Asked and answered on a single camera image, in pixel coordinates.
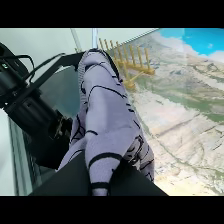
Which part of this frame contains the lavender garment with black lines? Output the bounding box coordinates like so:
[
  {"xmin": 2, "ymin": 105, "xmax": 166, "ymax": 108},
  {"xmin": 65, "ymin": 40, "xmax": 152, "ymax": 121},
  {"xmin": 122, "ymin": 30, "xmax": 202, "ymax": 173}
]
[{"xmin": 56, "ymin": 48, "xmax": 156, "ymax": 197}]

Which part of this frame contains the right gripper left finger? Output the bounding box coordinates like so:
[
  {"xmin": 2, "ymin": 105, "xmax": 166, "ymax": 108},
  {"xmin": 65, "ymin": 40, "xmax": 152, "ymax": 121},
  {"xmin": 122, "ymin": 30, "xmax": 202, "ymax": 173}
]
[{"xmin": 29, "ymin": 150, "xmax": 92, "ymax": 197}]

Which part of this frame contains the yellow wooden rack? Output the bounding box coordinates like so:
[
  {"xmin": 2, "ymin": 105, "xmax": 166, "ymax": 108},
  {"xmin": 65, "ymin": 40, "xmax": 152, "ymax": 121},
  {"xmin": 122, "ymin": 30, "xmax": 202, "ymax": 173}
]
[{"xmin": 97, "ymin": 37, "xmax": 157, "ymax": 92}]

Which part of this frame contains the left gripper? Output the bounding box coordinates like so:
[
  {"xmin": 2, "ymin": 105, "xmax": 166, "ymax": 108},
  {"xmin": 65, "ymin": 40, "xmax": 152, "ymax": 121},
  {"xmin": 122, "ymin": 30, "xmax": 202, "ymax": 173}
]
[{"xmin": 2, "ymin": 87, "xmax": 74, "ymax": 170}]

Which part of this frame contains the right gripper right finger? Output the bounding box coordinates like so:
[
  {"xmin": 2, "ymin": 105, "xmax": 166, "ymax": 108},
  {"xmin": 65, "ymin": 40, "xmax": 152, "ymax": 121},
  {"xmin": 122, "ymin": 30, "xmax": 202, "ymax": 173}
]
[{"xmin": 108, "ymin": 158, "xmax": 168, "ymax": 197}]

